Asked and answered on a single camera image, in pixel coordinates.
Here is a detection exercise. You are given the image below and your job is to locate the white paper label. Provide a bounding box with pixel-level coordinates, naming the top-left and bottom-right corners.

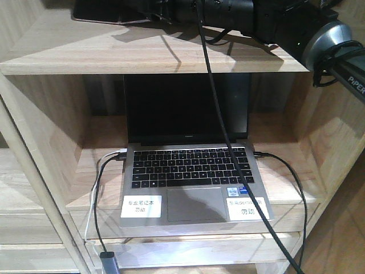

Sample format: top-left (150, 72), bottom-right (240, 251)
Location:
top-left (120, 195), bottom-right (162, 218)
top-left (226, 198), bottom-right (262, 221)

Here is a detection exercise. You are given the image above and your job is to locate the grey open laptop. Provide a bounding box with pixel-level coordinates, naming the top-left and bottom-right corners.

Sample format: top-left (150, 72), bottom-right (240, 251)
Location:
top-left (120, 72), bottom-right (273, 228)

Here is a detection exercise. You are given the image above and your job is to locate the black camera cable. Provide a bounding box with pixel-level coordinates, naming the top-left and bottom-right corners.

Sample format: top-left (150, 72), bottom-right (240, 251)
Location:
top-left (190, 0), bottom-right (306, 274)

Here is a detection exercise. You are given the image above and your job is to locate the black smartphone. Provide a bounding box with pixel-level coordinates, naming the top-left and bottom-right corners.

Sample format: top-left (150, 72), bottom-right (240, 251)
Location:
top-left (72, 1), bottom-right (171, 25)

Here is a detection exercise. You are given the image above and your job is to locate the white laptop cable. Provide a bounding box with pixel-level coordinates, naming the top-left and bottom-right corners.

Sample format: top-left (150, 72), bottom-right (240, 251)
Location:
top-left (84, 147), bottom-right (128, 246)

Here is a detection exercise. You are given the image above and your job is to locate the black right laptop cable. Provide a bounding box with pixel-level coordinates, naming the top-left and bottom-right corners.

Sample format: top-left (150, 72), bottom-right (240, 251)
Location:
top-left (253, 152), bottom-right (309, 274)

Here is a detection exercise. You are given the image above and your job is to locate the grey usb hub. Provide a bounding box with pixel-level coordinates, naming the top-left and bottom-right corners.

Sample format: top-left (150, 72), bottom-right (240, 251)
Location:
top-left (100, 251), bottom-right (120, 274)

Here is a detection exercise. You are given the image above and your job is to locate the black left laptop cable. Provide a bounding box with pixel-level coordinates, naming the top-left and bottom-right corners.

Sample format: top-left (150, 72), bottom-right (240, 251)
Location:
top-left (93, 155), bottom-right (128, 253)

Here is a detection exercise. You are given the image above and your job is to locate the left white paper label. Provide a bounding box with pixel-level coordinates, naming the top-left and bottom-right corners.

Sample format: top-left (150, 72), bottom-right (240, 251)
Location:
top-left (120, 195), bottom-right (162, 218)

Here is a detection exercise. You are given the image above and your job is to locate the right white paper label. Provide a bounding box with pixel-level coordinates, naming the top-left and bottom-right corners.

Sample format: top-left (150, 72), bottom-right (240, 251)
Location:
top-left (226, 198), bottom-right (262, 221)

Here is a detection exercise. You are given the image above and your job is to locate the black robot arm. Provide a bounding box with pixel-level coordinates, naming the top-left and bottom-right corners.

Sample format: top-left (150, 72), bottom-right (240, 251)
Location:
top-left (151, 1), bottom-right (364, 101)

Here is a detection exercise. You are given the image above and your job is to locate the light wooden desk shelf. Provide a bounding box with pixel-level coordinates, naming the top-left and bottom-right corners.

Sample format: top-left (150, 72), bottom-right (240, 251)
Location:
top-left (1, 1), bottom-right (364, 273)

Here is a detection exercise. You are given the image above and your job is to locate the black laptop cable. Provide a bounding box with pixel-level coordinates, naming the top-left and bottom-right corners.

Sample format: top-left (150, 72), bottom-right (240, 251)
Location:
top-left (93, 155), bottom-right (128, 253)
top-left (253, 152), bottom-right (309, 274)

